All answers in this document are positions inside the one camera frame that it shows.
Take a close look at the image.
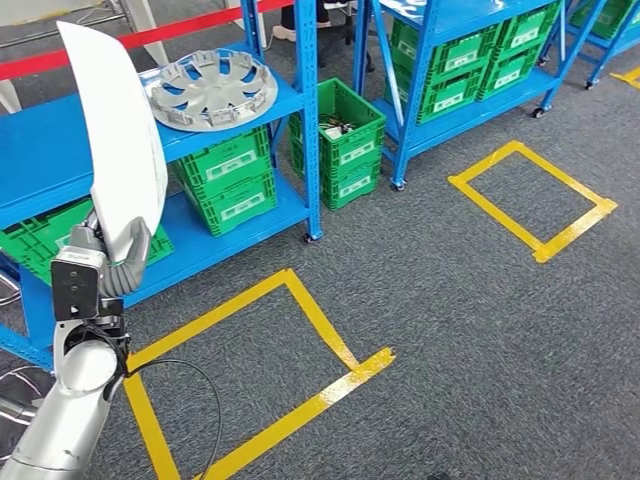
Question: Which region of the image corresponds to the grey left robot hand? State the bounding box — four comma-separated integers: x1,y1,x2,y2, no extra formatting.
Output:
73,211,152,275

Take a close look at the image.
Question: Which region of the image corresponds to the white curved car trim part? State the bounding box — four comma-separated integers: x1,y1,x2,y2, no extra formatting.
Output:
56,21,170,264

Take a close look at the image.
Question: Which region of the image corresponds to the blue metal shelf rack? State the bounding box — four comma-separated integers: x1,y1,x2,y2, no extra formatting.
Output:
0,0,325,374
352,0,640,192
562,0,640,91

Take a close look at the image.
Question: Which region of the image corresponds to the green plastic crate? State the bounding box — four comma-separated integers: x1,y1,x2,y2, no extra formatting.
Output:
492,1,562,60
416,69,486,127
389,18,502,91
192,168,278,238
319,158,383,213
288,78,387,181
0,197,175,287
172,125,275,200
475,42,558,104
570,0,638,41

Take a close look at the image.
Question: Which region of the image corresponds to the silver wheel hubcap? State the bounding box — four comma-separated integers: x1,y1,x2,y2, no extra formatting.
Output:
142,49,279,134

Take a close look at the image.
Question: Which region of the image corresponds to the white desk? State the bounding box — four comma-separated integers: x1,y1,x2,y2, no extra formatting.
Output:
0,0,171,115

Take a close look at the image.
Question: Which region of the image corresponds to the red barrier belt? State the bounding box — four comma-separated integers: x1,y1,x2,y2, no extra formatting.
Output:
0,0,296,82

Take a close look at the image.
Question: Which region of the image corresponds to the person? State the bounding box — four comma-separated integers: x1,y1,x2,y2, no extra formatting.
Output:
272,0,297,44

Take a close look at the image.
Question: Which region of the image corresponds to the black office chair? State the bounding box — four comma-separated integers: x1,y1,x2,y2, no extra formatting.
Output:
317,0,376,74

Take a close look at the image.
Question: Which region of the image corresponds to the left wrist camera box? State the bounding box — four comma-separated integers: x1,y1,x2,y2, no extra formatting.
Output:
50,246,109,323

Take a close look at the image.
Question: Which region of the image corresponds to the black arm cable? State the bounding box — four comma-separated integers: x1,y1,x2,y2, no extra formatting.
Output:
125,357,223,480

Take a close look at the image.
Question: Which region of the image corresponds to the white adapter with black cables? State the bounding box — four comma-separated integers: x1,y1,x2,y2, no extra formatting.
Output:
317,113,358,140

